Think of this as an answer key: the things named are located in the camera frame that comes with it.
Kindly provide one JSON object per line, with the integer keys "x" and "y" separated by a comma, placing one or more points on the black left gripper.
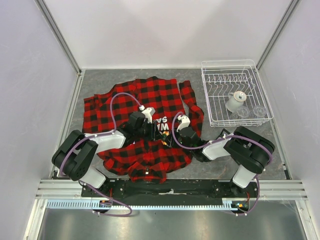
{"x": 154, "y": 133}

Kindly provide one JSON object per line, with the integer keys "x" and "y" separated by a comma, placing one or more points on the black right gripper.
{"x": 170, "y": 140}

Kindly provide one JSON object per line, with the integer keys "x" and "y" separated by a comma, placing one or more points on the yellow plush flower brooch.
{"x": 164, "y": 135}

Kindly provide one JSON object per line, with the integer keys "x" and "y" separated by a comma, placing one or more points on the red black plaid shirt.
{"x": 144, "y": 160}

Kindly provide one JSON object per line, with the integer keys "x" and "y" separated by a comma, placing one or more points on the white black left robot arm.
{"x": 75, "y": 155}

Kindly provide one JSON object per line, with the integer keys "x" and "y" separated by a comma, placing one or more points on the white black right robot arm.
{"x": 248, "y": 149}

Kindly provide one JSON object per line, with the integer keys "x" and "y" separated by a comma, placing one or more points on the grey ceramic teapot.
{"x": 235, "y": 100}

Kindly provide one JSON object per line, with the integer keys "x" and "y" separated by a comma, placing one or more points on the clear glass cup left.
{"x": 243, "y": 112}

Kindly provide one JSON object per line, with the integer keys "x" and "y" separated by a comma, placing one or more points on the clear glass cup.
{"x": 243, "y": 112}
{"x": 259, "y": 111}

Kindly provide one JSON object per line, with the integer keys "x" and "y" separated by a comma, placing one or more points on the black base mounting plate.
{"x": 121, "y": 188}

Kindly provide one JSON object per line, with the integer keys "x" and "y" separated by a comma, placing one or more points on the clear glass cup right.
{"x": 259, "y": 111}

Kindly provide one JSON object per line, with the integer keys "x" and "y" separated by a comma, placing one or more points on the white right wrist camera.
{"x": 184, "y": 122}

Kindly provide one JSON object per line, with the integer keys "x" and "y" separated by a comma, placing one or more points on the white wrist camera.
{"x": 184, "y": 122}
{"x": 148, "y": 113}

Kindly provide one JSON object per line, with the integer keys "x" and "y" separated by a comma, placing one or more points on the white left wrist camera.
{"x": 148, "y": 113}

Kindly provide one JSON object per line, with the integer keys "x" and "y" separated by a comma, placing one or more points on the black wire frame stand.
{"x": 225, "y": 134}

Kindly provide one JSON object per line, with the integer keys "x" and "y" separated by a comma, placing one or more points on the white wire dish rack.
{"x": 220, "y": 77}

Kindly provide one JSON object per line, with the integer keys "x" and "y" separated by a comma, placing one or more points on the light blue cable duct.
{"x": 87, "y": 204}

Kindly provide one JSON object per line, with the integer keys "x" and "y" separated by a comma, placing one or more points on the aluminium frame post left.
{"x": 43, "y": 7}

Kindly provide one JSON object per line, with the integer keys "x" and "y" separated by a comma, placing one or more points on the aluminium frame post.
{"x": 43, "y": 7}
{"x": 288, "y": 13}

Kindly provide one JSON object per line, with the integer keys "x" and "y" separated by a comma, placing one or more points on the aluminium frame post right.
{"x": 288, "y": 13}

